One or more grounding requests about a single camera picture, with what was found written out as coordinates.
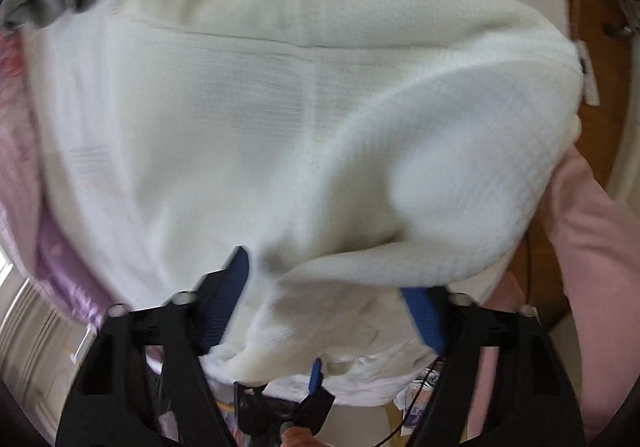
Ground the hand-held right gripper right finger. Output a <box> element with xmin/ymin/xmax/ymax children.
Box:
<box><xmin>400</xmin><ymin>286</ymin><xmax>586</xmax><ymax>447</ymax></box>

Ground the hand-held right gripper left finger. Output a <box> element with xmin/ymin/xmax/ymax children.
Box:
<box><xmin>55</xmin><ymin>247</ymin><xmax>251</xmax><ymax>447</ymax></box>

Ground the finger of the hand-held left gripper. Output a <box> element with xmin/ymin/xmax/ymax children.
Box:
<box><xmin>234</xmin><ymin>381</ymin><xmax>268</xmax><ymax>433</ymax></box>
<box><xmin>296</xmin><ymin>359</ymin><xmax>336</xmax><ymax>435</ymax></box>

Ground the white button-up jacket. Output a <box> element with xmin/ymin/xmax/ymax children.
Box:
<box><xmin>22</xmin><ymin>0</ymin><xmax>583</xmax><ymax>405</ymax></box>

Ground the person's left hand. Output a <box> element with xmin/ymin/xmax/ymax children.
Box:
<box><xmin>280</xmin><ymin>424</ymin><xmax>319</xmax><ymax>447</ymax></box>

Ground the purple floral bag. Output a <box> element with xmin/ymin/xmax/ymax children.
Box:
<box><xmin>395</xmin><ymin>367</ymin><xmax>447</xmax><ymax>434</ymax></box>

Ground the person's pink clothing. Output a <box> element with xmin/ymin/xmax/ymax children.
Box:
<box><xmin>480</xmin><ymin>147</ymin><xmax>640</xmax><ymax>440</ymax></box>

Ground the purple floral quilt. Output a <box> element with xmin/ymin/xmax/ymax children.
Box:
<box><xmin>0</xmin><ymin>32</ymin><xmax>118</xmax><ymax>328</ymax></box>

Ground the white drawer cabinet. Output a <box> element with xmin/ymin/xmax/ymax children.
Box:
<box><xmin>0</xmin><ymin>277</ymin><xmax>96</xmax><ymax>408</ymax></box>

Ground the white power strip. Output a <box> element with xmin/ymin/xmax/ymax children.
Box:
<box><xmin>575</xmin><ymin>41</ymin><xmax>601</xmax><ymax>106</ymax></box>

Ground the black cable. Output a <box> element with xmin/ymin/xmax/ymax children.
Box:
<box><xmin>375</xmin><ymin>357</ymin><xmax>446</xmax><ymax>447</ymax></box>

